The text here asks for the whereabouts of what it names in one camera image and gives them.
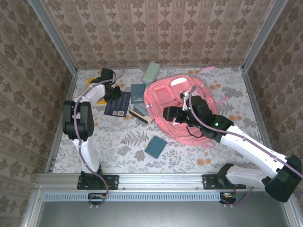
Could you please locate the pink student backpack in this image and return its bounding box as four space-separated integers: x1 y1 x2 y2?
143 66 230 149

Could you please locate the teal book with white print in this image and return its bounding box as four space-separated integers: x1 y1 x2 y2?
130 83 147 105

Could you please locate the plain teal notebook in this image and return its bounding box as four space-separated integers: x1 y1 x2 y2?
144 135 168 159

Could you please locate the pale green pencil case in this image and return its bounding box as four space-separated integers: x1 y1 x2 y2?
142 61 160 88

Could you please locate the navy book with QR codes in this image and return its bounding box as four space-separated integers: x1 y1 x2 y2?
104 91 132 117

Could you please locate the light blue notebook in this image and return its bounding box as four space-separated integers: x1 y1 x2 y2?
134 104 149 117

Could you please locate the black book with cream pages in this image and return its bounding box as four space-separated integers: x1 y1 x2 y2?
128 108 153 125

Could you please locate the floral patterned tablecloth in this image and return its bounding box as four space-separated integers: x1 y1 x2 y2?
52 67 267 175

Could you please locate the grey metal panel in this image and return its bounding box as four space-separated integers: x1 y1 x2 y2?
22 200 293 227

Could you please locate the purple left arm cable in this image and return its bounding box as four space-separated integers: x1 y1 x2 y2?
73 61 125 167

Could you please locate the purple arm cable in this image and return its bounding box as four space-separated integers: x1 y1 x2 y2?
73 61 125 167
188 86 303 180

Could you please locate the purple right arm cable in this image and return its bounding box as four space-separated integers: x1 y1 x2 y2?
188 86 303 180

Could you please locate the aluminium frame rail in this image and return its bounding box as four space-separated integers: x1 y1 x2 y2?
76 65 244 70
44 70 78 175
241 67 276 157

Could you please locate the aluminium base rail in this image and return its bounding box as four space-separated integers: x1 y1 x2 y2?
35 173 294 191

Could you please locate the aluminium frame post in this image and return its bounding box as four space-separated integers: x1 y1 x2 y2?
27 0 78 73
241 0 289 71

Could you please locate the grey slotted cable duct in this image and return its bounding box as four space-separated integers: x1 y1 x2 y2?
44 192 223 202

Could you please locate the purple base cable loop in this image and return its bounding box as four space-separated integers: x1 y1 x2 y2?
220 185 256 209
88 182 110 209

